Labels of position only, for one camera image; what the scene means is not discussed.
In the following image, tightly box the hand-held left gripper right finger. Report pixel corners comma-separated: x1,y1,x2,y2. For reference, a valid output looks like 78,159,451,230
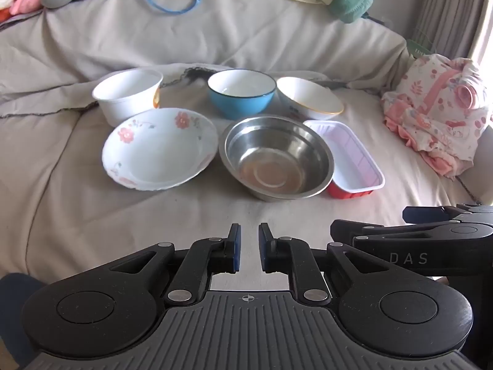
258,223,390,308

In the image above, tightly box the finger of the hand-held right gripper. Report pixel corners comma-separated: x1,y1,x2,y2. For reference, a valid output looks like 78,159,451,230
330,218,386,246
402,205,463,225

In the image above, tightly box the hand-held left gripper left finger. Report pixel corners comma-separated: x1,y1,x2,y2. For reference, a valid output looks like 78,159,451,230
110,223,242,308

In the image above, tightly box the red and white plastic tray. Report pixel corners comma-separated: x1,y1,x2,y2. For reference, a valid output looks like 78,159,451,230
303,120,386,200

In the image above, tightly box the stainless steel bowl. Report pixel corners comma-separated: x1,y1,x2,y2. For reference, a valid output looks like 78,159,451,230
219,115,335,202

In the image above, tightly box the white bowl with gold rim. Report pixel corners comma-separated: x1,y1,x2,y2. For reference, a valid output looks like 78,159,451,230
276,76,345,121

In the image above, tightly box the blue enamel bowl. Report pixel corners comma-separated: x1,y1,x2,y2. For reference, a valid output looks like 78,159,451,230
207,70,277,120

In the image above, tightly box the white plastic bowl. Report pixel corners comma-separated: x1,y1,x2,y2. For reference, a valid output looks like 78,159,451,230
92,68,164,127

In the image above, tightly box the pink floral cloth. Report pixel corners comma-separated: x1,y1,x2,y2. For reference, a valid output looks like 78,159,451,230
381,54,493,179

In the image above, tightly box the beige fringed blanket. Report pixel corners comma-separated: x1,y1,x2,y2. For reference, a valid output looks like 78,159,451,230
0,62,484,294

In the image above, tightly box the green basket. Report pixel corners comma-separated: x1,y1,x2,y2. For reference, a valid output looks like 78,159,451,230
407,37,434,58

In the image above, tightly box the grey curtain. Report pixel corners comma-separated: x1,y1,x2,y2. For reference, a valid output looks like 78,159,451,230
414,0,493,64

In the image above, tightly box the pale grey quilt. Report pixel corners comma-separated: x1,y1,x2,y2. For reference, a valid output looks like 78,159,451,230
0,0,409,118

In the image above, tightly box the blue denim cloth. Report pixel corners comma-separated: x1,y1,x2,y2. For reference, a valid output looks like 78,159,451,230
0,273,47,370

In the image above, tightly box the pink plush toy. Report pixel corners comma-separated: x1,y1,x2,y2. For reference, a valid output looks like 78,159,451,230
0,0,47,24

